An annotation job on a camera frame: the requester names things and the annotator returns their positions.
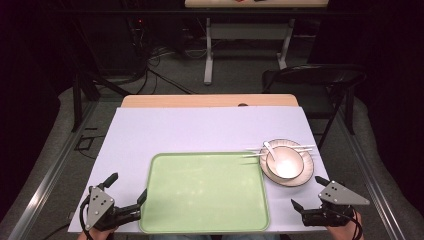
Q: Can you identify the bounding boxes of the person's left hand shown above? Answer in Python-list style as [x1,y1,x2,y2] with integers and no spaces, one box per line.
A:
[77,226,118,240]

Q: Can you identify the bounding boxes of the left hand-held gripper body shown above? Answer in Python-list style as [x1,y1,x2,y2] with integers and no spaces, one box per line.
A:
[81,185,143,233]

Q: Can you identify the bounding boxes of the metal floor rail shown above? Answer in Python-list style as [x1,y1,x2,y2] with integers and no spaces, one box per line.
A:
[6,99,98,240]
[335,108,407,240]

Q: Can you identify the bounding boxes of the white chopstick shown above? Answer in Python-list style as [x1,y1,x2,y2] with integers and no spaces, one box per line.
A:
[241,148,314,159]
[245,144,317,151]

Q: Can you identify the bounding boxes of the right hand-held gripper cable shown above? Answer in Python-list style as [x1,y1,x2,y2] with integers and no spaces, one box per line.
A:
[345,209,364,240]

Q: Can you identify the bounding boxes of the white table mat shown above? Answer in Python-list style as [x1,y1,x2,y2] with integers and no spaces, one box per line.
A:
[67,106,331,234]

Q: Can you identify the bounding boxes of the hand-held gripper cable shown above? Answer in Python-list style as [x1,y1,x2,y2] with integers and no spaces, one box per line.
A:
[78,194,95,240]
[345,209,364,240]

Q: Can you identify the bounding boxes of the black floor cables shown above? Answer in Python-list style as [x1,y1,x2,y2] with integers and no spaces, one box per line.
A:
[131,44,198,97]

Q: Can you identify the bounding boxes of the white-legged background table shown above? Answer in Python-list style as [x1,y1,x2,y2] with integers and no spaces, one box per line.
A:
[184,0,330,86]

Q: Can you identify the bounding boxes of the left hand-held gripper cable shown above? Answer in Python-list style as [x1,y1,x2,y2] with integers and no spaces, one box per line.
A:
[78,194,95,240]

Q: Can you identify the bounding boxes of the white plate with dark rim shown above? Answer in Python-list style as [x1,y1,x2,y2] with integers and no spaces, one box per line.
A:
[258,138,315,188]

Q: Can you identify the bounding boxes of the wooden table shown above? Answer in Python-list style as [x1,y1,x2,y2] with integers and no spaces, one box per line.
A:
[120,93,300,108]

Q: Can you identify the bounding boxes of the light green plastic tray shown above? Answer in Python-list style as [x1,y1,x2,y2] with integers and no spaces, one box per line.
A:
[138,151,271,234]

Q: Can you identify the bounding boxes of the black metal stand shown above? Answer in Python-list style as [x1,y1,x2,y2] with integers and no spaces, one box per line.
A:
[70,70,132,133]

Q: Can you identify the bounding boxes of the pink bowl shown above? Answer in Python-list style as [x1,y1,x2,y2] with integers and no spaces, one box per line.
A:
[265,145,305,180]

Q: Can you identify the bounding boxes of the white ceramic spoon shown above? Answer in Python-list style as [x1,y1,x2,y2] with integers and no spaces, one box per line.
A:
[262,140,278,162]

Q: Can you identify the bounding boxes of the black folding chair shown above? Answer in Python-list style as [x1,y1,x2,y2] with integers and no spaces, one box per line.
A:
[261,63,368,149]

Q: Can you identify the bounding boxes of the person's right hand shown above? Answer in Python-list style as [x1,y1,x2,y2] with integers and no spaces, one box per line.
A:
[326,211,364,240]

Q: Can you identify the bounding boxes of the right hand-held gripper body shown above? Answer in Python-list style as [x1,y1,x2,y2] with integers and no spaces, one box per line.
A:
[300,180,371,228]

